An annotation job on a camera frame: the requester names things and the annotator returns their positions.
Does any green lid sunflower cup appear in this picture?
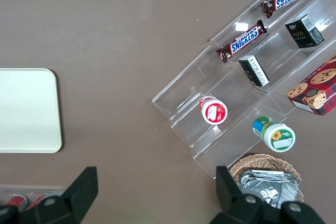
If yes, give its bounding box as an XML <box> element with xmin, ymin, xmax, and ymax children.
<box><xmin>252</xmin><ymin>115</ymin><xmax>297</xmax><ymax>153</ymax></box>

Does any red tartan cookie box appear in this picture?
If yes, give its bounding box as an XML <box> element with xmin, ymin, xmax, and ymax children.
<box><xmin>286</xmin><ymin>55</ymin><xmax>336</xmax><ymax>116</ymax></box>

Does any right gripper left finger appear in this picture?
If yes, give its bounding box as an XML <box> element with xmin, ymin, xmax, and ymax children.
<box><xmin>0</xmin><ymin>166</ymin><xmax>99</xmax><ymax>224</ymax></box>

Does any clear acrylic bottle rack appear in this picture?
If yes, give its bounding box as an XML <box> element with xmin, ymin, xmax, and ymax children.
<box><xmin>0</xmin><ymin>183</ymin><xmax>66</xmax><ymax>209</ymax></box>

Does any red lid yogurt cup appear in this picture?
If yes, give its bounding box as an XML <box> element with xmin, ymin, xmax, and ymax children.
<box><xmin>198</xmin><ymin>95</ymin><xmax>228</xmax><ymax>125</ymax></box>

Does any small black box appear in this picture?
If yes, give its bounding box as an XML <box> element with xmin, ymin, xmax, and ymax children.
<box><xmin>238</xmin><ymin>54</ymin><xmax>270</xmax><ymax>88</ymax></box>
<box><xmin>285</xmin><ymin>14</ymin><xmax>322</xmax><ymax>49</ymax></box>

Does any silver foil packet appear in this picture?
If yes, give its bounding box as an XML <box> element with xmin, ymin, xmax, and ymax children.
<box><xmin>237</xmin><ymin>169</ymin><xmax>301</xmax><ymax>210</ymax></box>

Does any light wicker basket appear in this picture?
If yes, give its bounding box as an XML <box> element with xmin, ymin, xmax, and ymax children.
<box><xmin>228</xmin><ymin>153</ymin><xmax>305</xmax><ymax>204</ymax></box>

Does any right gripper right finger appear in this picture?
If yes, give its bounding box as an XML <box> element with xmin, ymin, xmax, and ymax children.
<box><xmin>211</xmin><ymin>166</ymin><xmax>328</xmax><ymax>224</ymax></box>

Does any red cola bottle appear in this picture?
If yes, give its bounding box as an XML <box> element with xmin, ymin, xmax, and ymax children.
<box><xmin>4</xmin><ymin>194</ymin><xmax>29</xmax><ymax>209</ymax></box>
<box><xmin>26</xmin><ymin>192</ymin><xmax>52</xmax><ymax>210</ymax></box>

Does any clear acrylic stepped shelf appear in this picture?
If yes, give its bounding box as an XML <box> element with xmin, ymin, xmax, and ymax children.
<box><xmin>151</xmin><ymin>0</ymin><xmax>336</xmax><ymax>180</ymax></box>

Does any cream plastic tray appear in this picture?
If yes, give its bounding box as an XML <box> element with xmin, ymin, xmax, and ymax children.
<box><xmin>0</xmin><ymin>68</ymin><xmax>63</xmax><ymax>154</ymax></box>

